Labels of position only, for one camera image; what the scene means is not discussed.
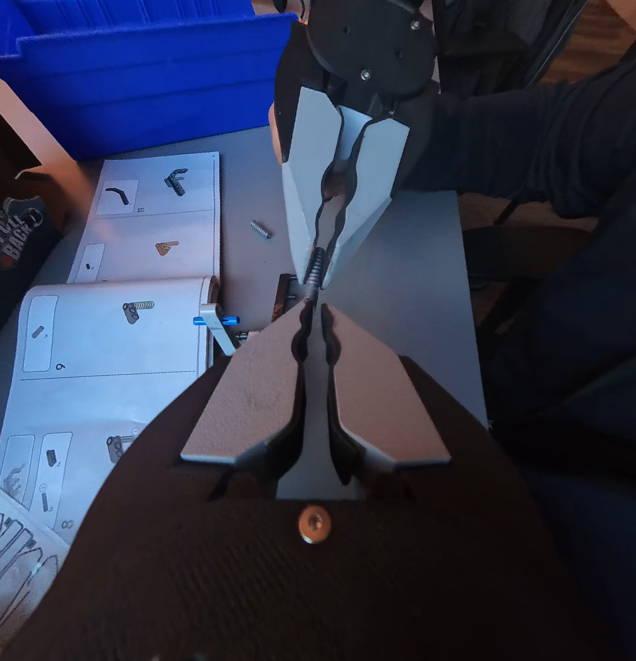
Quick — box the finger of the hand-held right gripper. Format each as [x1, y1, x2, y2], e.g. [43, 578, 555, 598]
[321, 106, 412, 290]
[282, 85, 346, 284]

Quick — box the person's right hand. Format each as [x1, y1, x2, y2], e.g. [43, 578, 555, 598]
[268, 102, 288, 165]

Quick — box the printed paper sheet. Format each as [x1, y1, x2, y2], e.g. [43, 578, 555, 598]
[0, 479, 72, 661]

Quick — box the dark printed cardboard box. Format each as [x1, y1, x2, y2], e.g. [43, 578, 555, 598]
[0, 170, 66, 344]

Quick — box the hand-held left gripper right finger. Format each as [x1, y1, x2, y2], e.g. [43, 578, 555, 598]
[320, 303, 452, 486]

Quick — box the blue plastic storage bin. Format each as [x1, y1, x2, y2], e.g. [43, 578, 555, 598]
[13, 0, 298, 68]
[0, 52, 293, 162]

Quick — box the black lego piece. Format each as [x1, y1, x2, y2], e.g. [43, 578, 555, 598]
[270, 273, 299, 324]

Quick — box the lego instruction booklet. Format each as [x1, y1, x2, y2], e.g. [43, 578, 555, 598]
[0, 151, 222, 545]

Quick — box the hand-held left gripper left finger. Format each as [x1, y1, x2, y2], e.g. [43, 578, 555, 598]
[180, 302, 316, 479]

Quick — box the grey lego beam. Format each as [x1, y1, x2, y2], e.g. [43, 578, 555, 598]
[201, 303, 248, 357]

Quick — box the grey worm gear axle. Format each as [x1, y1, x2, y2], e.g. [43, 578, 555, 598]
[304, 246, 330, 306]

